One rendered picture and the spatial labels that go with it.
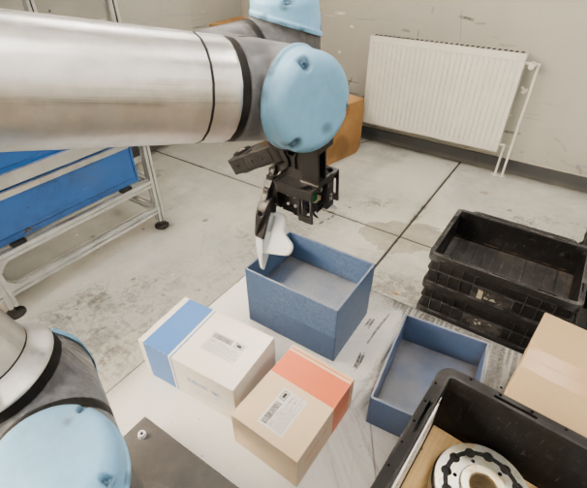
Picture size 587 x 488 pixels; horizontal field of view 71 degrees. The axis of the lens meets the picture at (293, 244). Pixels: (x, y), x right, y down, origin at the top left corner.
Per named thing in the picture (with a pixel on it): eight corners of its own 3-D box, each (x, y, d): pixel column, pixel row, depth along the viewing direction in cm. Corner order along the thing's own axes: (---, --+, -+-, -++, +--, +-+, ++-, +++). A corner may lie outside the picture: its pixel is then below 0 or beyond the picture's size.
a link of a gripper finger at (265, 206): (257, 239, 57) (275, 178, 56) (248, 235, 58) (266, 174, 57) (275, 239, 62) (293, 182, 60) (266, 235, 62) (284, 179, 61)
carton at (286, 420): (296, 487, 60) (296, 462, 56) (234, 440, 66) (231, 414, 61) (351, 405, 70) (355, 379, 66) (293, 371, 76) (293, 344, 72)
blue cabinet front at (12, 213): (-8, 250, 167) (-83, 112, 133) (138, 180, 214) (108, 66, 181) (-4, 253, 166) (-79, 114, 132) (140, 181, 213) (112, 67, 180)
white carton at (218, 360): (148, 372, 76) (137, 339, 70) (192, 328, 84) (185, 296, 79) (237, 423, 68) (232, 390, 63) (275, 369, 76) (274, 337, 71)
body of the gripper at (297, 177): (310, 230, 56) (308, 151, 48) (262, 210, 60) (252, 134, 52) (339, 202, 61) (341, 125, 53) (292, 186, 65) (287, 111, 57)
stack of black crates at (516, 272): (403, 350, 149) (428, 252, 122) (432, 301, 168) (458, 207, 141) (523, 409, 130) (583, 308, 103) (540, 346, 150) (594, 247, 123)
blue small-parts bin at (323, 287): (246, 294, 82) (244, 267, 78) (289, 256, 92) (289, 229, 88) (334, 339, 73) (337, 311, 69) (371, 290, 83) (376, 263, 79)
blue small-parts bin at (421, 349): (459, 465, 63) (471, 442, 58) (364, 421, 68) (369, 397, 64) (478, 367, 77) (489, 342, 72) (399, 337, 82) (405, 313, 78)
